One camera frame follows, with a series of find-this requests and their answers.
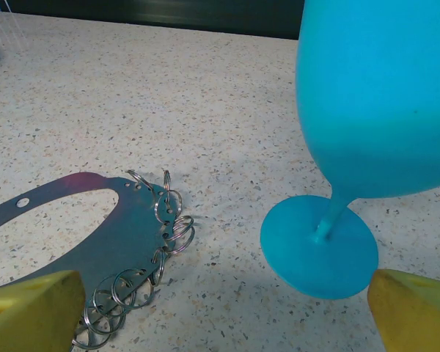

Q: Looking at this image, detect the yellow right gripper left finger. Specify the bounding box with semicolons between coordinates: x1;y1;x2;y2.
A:
0;270;85;352

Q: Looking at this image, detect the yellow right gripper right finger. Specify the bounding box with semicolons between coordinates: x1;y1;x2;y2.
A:
366;268;440;352

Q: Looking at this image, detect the blue wine glass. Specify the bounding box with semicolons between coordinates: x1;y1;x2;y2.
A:
260;0;440;300

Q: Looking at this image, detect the small silver split ring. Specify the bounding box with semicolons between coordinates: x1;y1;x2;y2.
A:
92;274;136;320
111;268;156;311
127;169;155;191
153;188;184;225
164;226;197;255
162;169;174;202
149;248;167;287
81;293;128;337
164;215;196;243
71;313;114;349

